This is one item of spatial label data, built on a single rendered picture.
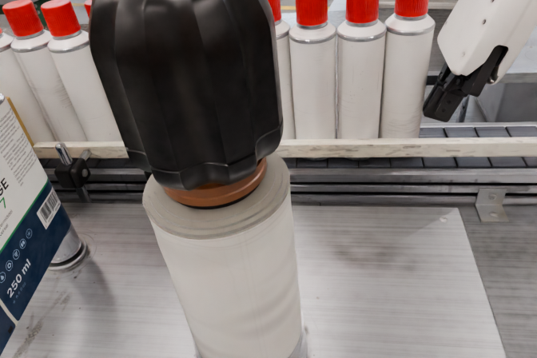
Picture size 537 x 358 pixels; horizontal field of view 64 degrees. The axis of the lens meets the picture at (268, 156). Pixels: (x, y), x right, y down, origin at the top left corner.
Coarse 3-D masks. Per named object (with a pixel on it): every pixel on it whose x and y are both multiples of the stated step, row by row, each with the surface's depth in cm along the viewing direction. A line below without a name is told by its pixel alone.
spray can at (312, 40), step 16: (304, 0) 44; (320, 0) 44; (304, 16) 45; (320, 16) 45; (288, 32) 47; (304, 32) 45; (320, 32) 45; (304, 48) 46; (320, 48) 46; (304, 64) 47; (320, 64) 47; (304, 80) 48; (320, 80) 48; (304, 96) 49; (320, 96) 49; (304, 112) 51; (320, 112) 50; (304, 128) 52; (320, 128) 52; (320, 160) 55
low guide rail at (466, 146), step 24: (48, 144) 57; (72, 144) 57; (96, 144) 56; (120, 144) 56; (288, 144) 52; (312, 144) 52; (336, 144) 51; (360, 144) 51; (384, 144) 50; (408, 144) 50; (432, 144) 50; (456, 144) 49; (480, 144) 49; (504, 144) 49; (528, 144) 48
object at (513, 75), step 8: (432, 72) 53; (512, 72) 51; (520, 72) 51; (528, 72) 51; (536, 72) 51; (336, 80) 55; (432, 80) 53; (504, 80) 52; (512, 80) 52; (520, 80) 52; (528, 80) 52; (536, 80) 52
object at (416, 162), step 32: (448, 128) 58; (480, 128) 57; (512, 128) 56; (96, 160) 59; (128, 160) 59; (288, 160) 55; (384, 160) 54; (416, 160) 53; (448, 160) 52; (480, 160) 52; (512, 160) 51
